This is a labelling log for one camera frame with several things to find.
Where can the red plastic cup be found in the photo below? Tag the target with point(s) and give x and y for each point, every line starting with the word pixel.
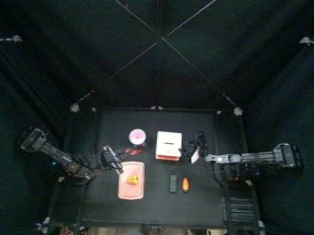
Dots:
pixel 137 136

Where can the white text label sticker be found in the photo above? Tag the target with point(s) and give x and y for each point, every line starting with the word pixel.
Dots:
pixel 241 211

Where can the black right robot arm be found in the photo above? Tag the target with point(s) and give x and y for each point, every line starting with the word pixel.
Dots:
pixel 253 157

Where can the red drawer with wooden knob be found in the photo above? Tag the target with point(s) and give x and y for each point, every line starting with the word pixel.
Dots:
pixel 167 158

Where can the pale wooden cutting board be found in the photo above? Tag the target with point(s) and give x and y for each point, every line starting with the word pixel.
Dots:
pixel 131 191

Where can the grey frame corner bracket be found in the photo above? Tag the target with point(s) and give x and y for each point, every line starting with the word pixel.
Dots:
pixel 237 111
pixel 306 40
pixel 16 39
pixel 75 107

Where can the orange toy vegetable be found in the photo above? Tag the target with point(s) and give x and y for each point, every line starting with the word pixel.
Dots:
pixel 186 185

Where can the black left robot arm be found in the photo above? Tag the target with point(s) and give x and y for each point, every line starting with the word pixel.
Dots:
pixel 53 150

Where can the yellow toy bell pepper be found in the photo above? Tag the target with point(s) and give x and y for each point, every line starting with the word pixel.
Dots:
pixel 133 179

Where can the grey pole foot bracket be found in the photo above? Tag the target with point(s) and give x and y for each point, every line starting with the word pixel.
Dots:
pixel 155 107

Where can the green striped toy block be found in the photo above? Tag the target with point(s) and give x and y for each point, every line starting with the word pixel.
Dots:
pixel 173 183

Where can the blue cup holder base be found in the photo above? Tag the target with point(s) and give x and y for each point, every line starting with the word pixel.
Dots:
pixel 143 143

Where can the red plastic toy knife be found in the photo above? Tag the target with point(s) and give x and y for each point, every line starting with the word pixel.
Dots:
pixel 135 151

